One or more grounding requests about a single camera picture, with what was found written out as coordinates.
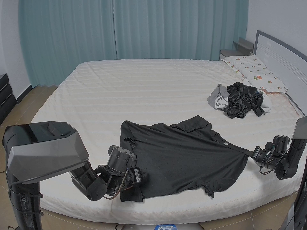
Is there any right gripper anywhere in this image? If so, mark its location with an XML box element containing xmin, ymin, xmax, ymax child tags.
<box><xmin>252</xmin><ymin>146</ymin><xmax>269</xmax><ymax>167</ymax></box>

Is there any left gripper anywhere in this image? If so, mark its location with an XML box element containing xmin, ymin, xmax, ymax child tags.
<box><xmin>125</xmin><ymin>167</ymin><xmax>148</xmax><ymax>189</ymax></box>

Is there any black T-shirt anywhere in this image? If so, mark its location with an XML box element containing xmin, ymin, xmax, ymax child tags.
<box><xmin>120</xmin><ymin>115</ymin><xmax>250</xmax><ymax>203</ymax></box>

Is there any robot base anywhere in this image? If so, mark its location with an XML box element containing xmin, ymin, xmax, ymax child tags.
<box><xmin>134</xmin><ymin>223</ymin><xmax>199</xmax><ymax>230</ymax></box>

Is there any pile of clothes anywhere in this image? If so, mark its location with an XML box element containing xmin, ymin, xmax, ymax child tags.
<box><xmin>207</xmin><ymin>82</ymin><xmax>272</xmax><ymax>119</ymax></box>

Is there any bed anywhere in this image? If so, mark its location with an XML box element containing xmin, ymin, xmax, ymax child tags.
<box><xmin>31</xmin><ymin>30</ymin><xmax>307</xmax><ymax>225</ymax></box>

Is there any white printed pillow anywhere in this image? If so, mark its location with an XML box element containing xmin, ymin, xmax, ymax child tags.
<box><xmin>221</xmin><ymin>55</ymin><xmax>289</xmax><ymax>93</ymax></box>

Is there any grey bedside table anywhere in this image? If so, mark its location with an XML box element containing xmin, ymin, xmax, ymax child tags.
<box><xmin>220</xmin><ymin>37</ymin><xmax>255</xmax><ymax>60</ymax></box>

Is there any black chest of drawers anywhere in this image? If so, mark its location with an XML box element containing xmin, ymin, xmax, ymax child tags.
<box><xmin>0</xmin><ymin>73</ymin><xmax>17</xmax><ymax>125</ymax></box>

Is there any blue-green curtain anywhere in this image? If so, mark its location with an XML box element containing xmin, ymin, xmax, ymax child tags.
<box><xmin>19</xmin><ymin>0</ymin><xmax>248</xmax><ymax>87</ymax></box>

